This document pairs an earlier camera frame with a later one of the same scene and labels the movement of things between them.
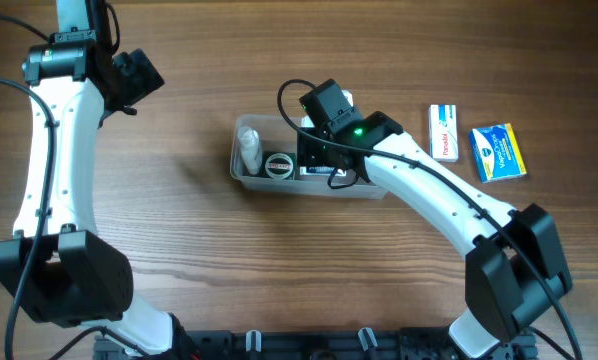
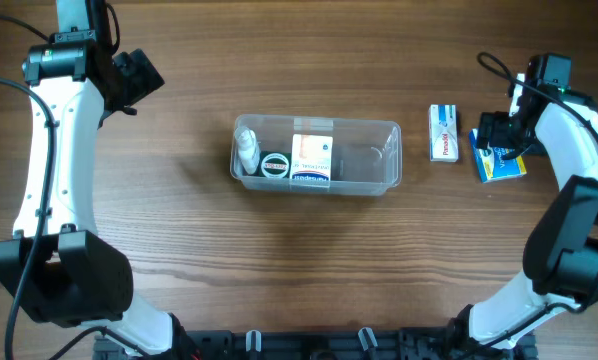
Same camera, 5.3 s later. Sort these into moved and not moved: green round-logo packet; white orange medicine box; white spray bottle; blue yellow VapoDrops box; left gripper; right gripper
Moved: white orange medicine box; right gripper
Not moved: blue yellow VapoDrops box; left gripper; green round-logo packet; white spray bottle
